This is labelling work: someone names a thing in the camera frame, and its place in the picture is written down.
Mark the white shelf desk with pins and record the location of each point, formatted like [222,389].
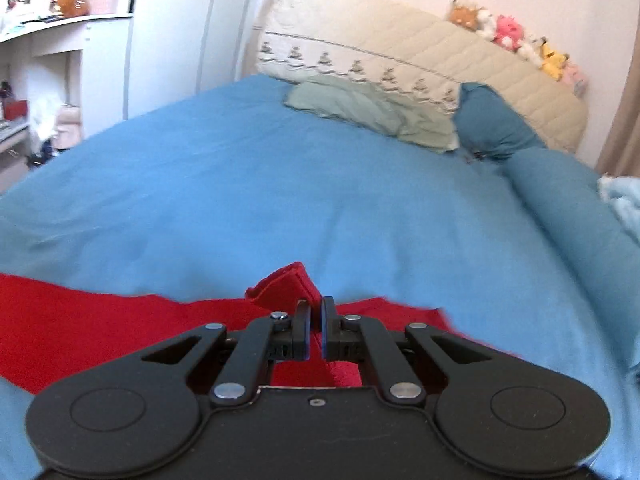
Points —
[100,60]

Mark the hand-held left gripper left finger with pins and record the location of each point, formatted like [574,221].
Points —
[302,332]

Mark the orange plush toy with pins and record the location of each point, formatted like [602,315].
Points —
[73,1]

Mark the red garment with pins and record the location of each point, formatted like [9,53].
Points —
[75,320]

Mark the beige curtain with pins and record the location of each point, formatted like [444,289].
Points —
[625,125]

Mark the small white plush toy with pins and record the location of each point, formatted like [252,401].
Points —
[530,50]

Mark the yellow plush toy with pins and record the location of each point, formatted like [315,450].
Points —
[552,60]

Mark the white and pink bag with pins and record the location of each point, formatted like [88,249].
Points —
[65,125]

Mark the blue rolled duvet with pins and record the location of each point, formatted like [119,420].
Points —
[565,200]

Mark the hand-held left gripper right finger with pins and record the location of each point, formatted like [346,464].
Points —
[327,332]

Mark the pale pink plush toy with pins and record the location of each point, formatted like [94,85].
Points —
[574,80]

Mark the brown plush toy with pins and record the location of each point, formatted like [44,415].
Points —
[464,14]

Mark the red box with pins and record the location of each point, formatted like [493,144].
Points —
[15,110]

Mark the blue bed cover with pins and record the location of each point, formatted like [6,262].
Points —
[250,185]

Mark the teal pillow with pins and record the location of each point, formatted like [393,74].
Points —
[492,125]

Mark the green pillow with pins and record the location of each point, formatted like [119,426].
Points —
[370,107]

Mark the white wardrobe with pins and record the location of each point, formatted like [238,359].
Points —
[170,40]

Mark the light blue fleece blanket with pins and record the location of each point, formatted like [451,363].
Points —
[625,205]

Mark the beige quilted headboard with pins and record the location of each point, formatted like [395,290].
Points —
[400,30]

